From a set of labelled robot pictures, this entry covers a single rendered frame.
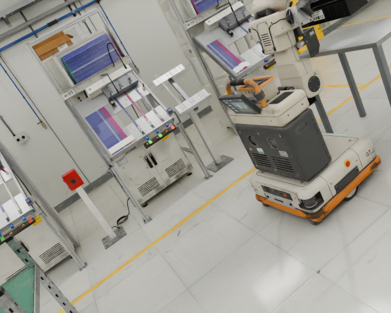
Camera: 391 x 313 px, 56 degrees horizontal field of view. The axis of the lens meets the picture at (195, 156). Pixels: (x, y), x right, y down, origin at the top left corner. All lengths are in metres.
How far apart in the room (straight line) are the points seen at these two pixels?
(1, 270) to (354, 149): 3.15
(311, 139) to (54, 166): 3.79
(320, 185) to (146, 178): 1.98
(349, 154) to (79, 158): 3.76
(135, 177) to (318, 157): 2.00
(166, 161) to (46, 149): 1.99
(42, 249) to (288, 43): 2.82
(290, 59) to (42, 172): 3.79
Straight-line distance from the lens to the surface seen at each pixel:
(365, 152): 2.58
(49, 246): 3.82
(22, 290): 1.51
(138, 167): 3.72
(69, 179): 3.44
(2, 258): 3.86
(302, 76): 2.44
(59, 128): 5.21
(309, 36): 2.47
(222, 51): 3.91
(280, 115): 2.11
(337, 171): 2.42
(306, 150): 2.26
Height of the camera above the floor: 1.50
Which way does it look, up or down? 20 degrees down
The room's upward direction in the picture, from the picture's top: 29 degrees counter-clockwise
